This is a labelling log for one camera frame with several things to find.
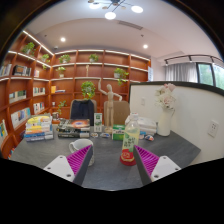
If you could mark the ceiling air vent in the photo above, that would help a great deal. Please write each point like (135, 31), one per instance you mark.
(130, 25)

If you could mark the ceiling lights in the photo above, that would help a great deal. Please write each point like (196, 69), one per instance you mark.
(110, 15)

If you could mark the stack of white papers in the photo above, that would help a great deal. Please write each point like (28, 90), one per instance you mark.
(148, 124)

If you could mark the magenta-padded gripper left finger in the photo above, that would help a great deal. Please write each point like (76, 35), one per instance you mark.
(60, 167)

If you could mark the black ceiling track rail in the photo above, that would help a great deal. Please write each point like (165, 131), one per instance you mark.
(190, 57)

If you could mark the wooden artist mannequin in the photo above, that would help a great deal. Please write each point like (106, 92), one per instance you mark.
(109, 106)

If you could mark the dark office chair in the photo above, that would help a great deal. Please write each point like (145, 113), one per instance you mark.
(82, 111)

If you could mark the tan chair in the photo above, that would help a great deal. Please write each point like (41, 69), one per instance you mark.
(121, 111)

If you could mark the orange wooden bookshelf unit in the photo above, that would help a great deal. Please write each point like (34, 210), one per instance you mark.
(66, 86)

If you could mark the white wall socket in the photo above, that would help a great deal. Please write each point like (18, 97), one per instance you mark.
(213, 128)

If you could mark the green and white carton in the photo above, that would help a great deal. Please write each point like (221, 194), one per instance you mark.
(98, 122)

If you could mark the white vase with pink flowers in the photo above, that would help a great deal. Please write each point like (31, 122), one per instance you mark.
(164, 121)

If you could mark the stack of colourful books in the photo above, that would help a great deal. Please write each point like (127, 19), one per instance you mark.
(39, 128)

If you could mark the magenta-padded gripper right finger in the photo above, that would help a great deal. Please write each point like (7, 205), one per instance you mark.
(164, 167)

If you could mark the small green box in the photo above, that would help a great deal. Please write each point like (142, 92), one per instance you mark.
(118, 133)

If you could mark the window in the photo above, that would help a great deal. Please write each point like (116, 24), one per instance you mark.
(210, 75)

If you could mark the clear drink bottle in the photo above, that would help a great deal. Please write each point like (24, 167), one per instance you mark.
(130, 136)

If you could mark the grey curtain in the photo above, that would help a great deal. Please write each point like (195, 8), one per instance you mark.
(181, 72)

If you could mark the small white wall switch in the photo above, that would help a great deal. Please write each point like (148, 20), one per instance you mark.
(143, 101)

